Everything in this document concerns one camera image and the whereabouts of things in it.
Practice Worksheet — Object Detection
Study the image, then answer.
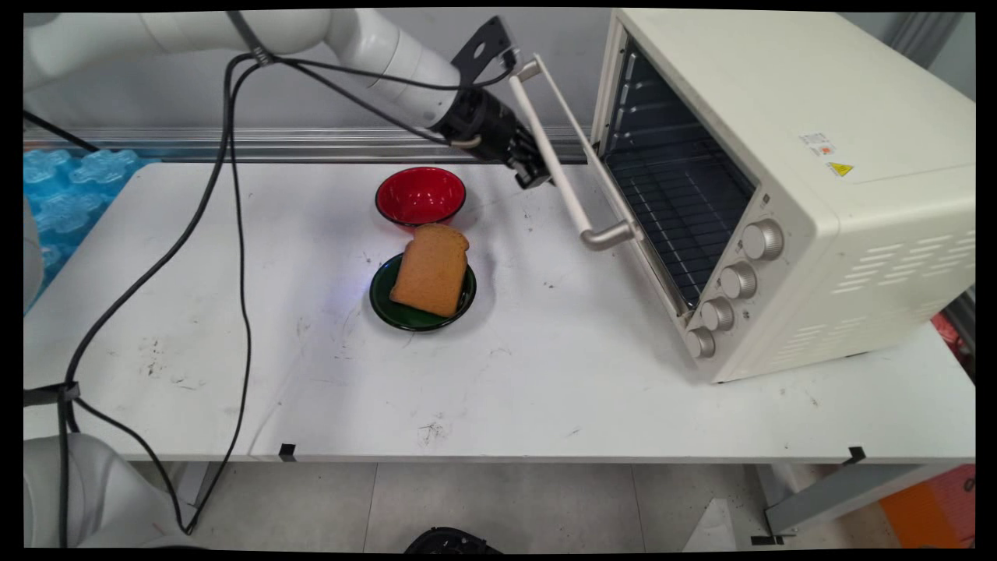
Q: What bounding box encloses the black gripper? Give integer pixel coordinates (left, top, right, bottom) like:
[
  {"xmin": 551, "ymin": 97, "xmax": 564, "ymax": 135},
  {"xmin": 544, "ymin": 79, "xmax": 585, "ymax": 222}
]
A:
[{"xmin": 432, "ymin": 87, "xmax": 556, "ymax": 191}]

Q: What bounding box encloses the cream glass oven door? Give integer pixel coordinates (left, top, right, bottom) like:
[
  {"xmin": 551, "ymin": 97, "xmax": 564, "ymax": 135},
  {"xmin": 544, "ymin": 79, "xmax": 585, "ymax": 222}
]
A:
[{"xmin": 506, "ymin": 53, "xmax": 694, "ymax": 319}]

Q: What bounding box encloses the red bowl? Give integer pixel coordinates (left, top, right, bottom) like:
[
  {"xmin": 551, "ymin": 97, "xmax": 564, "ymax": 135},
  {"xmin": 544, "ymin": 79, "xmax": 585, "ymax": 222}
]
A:
[{"xmin": 375, "ymin": 166, "xmax": 468, "ymax": 230}]

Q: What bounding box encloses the brown toast bread slice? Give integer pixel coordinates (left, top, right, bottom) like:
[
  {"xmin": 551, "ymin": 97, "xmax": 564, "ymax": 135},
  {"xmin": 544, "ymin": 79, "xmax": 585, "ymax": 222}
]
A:
[{"xmin": 389, "ymin": 223, "xmax": 471, "ymax": 319}]

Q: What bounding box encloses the dark green plate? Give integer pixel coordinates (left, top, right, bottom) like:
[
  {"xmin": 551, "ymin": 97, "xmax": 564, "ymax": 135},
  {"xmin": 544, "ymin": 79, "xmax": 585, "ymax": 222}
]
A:
[{"xmin": 369, "ymin": 252, "xmax": 477, "ymax": 333}]

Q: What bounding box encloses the silver oven knob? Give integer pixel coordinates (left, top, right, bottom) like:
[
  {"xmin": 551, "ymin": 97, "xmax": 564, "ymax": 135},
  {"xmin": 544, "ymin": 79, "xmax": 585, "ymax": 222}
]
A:
[
  {"xmin": 683, "ymin": 326, "xmax": 717, "ymax": 360},
  {"xmin": 740, "ymin": 218, "xmax": 785, "ymax": 262},
  {"xmin": 699, "ymin": 296, "xmax": 736, "ymax": 333},
  {"xmin": 718, "ymin": 261, "xmax": 759, "ymax": 301}
]

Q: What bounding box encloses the cream toaster oven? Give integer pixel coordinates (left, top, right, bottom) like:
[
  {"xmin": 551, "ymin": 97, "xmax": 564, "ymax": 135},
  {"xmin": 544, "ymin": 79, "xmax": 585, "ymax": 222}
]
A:
[{"xmin": 588, "ymin": 8, "xmax": 976, "ymax": 385}]

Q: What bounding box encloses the black round object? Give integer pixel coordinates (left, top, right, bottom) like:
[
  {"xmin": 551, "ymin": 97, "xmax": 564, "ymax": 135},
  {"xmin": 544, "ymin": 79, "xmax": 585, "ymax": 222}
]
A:
[{"xmin": 404, "ymin": 527, "xmax": 504, "ymax": 556}]

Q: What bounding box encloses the red object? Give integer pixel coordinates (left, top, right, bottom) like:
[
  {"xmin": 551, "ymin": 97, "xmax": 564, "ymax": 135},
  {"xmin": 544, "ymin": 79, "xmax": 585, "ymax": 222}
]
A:
[{"xmin": 930, "ymin": 312, "xmax": 972, "ymax": 369}]

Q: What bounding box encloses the grey table leg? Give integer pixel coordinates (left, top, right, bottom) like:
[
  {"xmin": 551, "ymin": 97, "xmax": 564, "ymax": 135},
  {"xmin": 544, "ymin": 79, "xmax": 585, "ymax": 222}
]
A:
[
  {"xmin": 173, "ymin": 462, "xmax": 213, "ymax": 531},
  {"xmin": 762, "ymin": 464, "xmax": 939, "ymax": 540}
]

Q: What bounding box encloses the orange box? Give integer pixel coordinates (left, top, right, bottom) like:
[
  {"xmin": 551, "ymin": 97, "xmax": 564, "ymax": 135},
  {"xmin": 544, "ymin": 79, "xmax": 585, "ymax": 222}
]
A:
[{"xmin": 879, "ymin": 465, "xmax": 976, "ymax": 549}]

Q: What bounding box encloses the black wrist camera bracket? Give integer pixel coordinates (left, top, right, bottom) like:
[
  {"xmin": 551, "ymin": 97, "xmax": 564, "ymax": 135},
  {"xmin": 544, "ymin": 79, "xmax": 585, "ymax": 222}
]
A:
[{"xmin": 449, "ymin": 16, "xmax": 520, "ymax": 87}]

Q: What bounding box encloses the metal oven wire rack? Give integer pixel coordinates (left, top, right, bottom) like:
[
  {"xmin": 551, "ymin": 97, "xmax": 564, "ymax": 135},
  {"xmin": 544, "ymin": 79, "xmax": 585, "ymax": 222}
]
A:
[{"xmin": 606, "ymin": 146, "xmax": 755, "ymax": 306}]

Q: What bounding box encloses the aluminium wall rail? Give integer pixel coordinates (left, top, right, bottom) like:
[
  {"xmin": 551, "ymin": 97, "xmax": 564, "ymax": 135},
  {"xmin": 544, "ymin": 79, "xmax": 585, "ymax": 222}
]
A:
[{"xmin": 23, "ymin": 126, "xmax": 594, "ymax": 165}]

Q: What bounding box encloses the black cable strap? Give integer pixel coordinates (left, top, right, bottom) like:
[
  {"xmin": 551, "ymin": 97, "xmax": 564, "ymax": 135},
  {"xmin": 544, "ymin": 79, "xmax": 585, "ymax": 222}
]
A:
[{"xmin": 23, "ymin": 381, "xmax": 82, "ymax": 408}]

